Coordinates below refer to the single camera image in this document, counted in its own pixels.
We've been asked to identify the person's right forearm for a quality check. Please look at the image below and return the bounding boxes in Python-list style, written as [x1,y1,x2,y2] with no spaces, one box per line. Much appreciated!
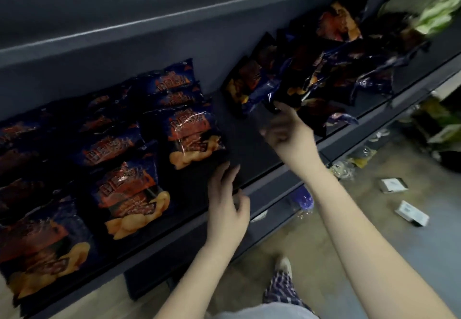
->
[288,157,449,319]

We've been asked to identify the grey shirt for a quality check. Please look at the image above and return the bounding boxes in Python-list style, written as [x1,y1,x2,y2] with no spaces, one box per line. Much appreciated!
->
[212,302,322,319]

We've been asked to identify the rows of blue snack packets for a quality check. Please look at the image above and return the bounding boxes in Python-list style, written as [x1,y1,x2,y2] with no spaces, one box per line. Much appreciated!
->
[0,58,228,308]

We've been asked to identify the white shoe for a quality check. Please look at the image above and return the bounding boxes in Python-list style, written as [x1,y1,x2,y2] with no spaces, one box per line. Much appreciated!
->
[275,256,293,277]

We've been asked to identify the pile of green packets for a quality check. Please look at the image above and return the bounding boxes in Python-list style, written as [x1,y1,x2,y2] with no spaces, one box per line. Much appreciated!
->
[380,0,461,38]

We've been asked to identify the purple packet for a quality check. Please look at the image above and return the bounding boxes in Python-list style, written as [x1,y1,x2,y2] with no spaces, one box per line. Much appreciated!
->
[287,184,315,216]

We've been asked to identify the clear plastic packets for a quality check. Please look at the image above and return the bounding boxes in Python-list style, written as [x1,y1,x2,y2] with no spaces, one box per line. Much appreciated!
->
[327,128,391,183]

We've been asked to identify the green and yellow packets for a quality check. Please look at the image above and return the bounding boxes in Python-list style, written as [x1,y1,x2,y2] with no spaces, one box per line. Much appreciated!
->
[409,94,461,173]

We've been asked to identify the pile of blue snack packets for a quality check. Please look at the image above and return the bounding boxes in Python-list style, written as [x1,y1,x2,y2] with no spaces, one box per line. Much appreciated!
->
[221,0,431,137]

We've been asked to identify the person's left hand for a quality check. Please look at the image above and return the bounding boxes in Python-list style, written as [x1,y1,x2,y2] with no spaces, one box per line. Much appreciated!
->
[206,161,251,250]

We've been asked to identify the small white box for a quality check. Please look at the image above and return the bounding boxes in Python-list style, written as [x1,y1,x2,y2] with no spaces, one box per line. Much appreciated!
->
[378,177,410,194]

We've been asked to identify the person's right hand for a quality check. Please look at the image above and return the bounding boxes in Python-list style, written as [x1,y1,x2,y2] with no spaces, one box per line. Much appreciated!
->
[259,101,324,176]

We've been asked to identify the white box with black edge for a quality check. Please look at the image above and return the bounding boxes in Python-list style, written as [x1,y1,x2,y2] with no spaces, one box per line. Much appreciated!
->
[395,200,430,227]

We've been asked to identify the person's left forearm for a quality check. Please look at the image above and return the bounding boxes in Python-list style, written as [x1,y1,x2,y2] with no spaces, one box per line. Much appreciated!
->
[153,234,246,319]

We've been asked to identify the dark grey shelving unit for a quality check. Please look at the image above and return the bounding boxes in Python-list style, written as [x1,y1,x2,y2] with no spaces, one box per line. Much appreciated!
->
[0,0,461,319]

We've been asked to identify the plaid trouser leg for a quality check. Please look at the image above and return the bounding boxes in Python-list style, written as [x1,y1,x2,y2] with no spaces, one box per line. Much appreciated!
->
[262,271,318,316]

